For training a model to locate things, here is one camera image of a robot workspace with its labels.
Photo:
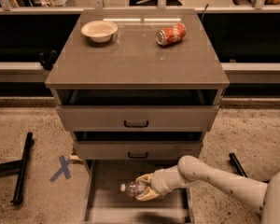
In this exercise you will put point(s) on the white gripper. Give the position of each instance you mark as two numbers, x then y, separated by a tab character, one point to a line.
159	181

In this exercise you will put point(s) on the clear plastic water bottle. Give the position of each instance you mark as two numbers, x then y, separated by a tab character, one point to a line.
134	188

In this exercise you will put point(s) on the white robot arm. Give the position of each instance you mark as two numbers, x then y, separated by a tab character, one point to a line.
262	198

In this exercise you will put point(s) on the bottom grey drawer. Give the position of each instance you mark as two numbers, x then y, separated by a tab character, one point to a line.
107	204

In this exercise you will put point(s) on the grey drawer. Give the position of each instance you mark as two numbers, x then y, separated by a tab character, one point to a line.
162	118
116	145
107	204

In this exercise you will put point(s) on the middle grey drawer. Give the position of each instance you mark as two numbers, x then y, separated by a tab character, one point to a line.
116	145

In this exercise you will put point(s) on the grey drawer cabinet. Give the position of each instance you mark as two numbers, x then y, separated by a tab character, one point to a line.
132	68

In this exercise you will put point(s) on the top grey drawer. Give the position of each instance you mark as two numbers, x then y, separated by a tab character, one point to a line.
162	118

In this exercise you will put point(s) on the blue tape cross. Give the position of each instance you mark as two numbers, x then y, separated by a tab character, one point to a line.
63	170

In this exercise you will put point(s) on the black right stand leg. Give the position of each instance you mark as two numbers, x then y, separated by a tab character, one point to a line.
237	165

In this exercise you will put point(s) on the black stand leg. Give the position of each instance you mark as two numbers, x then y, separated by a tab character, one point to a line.
237	165
19	167

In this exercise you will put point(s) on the black left stand leg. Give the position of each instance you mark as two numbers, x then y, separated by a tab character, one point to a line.
19	167

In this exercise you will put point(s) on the orange soda can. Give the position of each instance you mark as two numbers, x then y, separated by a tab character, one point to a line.
170	35

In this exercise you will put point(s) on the white paper bowl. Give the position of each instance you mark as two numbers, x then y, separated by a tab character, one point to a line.
99	31

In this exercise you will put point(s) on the black middle drawer handle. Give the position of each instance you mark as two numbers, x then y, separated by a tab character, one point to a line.
137	155

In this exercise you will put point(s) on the black drawer handle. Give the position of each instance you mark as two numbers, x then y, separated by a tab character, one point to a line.
136	123
137	155

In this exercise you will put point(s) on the black top drawer handle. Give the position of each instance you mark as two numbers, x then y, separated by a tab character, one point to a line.
136	123

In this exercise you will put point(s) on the black clamp on rail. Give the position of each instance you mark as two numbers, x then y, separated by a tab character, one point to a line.
48	60

